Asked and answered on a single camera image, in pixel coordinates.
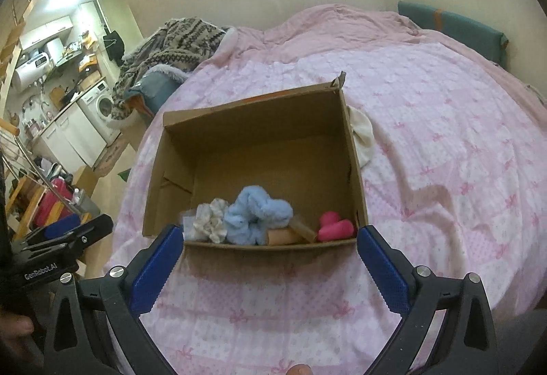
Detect brown cardboard box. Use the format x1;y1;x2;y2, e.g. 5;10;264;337
142;71;370;258

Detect red suitcase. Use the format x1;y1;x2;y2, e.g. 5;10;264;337
34;178;73;228

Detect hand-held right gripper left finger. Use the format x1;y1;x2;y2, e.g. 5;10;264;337
43;223;185;375

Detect grey patterned knit blanket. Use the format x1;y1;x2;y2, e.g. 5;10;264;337
112;17;227;121

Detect metal railing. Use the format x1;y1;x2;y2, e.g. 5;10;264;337
0;123;86;215

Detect person's left hand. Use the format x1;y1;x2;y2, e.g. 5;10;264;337
0;312;37;363

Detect white washing machine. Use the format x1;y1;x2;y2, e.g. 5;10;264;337
79;80;122;145

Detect pink patterned bed sheet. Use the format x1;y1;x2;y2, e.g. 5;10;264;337
105;5;547;375

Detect pink socks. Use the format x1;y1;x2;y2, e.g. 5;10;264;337
318;210;355;242

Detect white cloth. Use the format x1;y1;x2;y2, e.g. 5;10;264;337
348;106;377;169

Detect blue-grey fleece pillow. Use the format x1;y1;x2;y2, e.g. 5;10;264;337
126;64;189;116

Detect black hanging bag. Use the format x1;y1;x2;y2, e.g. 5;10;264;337
103;30;125;62

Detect light blue fluffy scrunchie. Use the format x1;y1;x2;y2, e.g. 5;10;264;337
224;186;294;246

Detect clear packet with white item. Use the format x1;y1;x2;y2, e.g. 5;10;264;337
182;208;201;241

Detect white water heater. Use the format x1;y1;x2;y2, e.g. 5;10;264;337
9;50;50;93

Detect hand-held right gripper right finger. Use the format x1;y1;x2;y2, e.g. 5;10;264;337
357;225;501;375

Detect white kitchen cabinet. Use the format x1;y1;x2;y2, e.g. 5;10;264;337
40;104;107;169

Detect teal headboard cushion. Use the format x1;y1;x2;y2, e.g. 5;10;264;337
397;0;509;69

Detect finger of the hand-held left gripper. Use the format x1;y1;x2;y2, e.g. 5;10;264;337
28;213;82;241
47;215;114;260

